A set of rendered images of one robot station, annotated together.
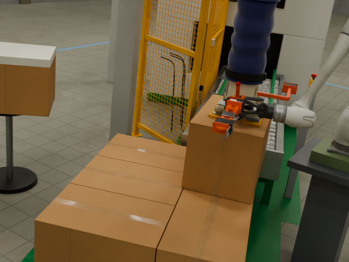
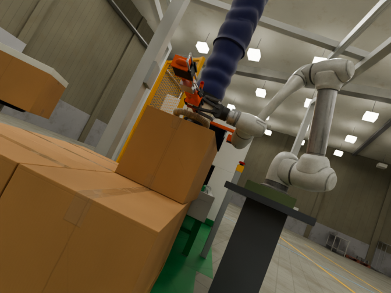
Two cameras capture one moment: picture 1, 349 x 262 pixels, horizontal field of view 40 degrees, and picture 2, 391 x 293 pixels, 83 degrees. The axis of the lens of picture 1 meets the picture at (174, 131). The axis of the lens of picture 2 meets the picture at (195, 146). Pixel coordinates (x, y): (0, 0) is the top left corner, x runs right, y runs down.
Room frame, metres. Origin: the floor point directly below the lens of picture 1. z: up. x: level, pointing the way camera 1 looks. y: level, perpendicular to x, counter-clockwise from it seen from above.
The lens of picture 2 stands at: (1.19, -0.34, 0.69)
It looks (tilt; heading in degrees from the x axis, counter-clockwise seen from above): 7 degrees up; 357
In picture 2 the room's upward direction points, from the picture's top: 24 degrees clockwise
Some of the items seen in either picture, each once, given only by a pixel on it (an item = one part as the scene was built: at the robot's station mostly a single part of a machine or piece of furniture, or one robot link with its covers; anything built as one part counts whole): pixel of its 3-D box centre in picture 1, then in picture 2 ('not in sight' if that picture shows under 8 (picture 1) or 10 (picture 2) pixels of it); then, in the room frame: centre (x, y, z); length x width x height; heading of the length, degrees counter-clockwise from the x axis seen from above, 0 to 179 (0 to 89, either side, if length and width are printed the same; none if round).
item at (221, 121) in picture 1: (222, 125); (182, 68); (2.05, -0.21, 1.07); 0.08 x 0.07 x 0.05; 167
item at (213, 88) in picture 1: (209, 101); not in sight; (4.20, -0.28, 0.50); 2.31 x 0.05 x 0.19; 170
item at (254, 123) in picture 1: (254, 113); not in sight; (2.61, -0.45, 0.97); 0.34 x 0.10 x 0.05; 167
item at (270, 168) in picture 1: (229, 160); (167, 195); (2.99, -0.40, 0.48); 0.70 x 0.03 x 0.15; 80
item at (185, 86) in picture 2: (227, 118); (188, 85); (2.18, -0.25, 1.07); 0.07 x 0.07 x 0.04; 77
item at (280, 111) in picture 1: (279, 113); (233, 117); (2.34, -0.53, 1.07); 0.09 x 0.06 x 0.09; 170
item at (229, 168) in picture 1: (230, 144); (176, 159); (2.63, -0.34, 0.74); 0.60 x 0.40 x 0.40; 166
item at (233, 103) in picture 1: (235, 104); (194, 102); (2.39, -0.30, 1.07); 0.10 x 0.08 x 0.06; 77
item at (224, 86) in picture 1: (221, 82); not in sight; (4.54, -0.40, 0.60); 1.60 x 0.11 x 0.09; 170
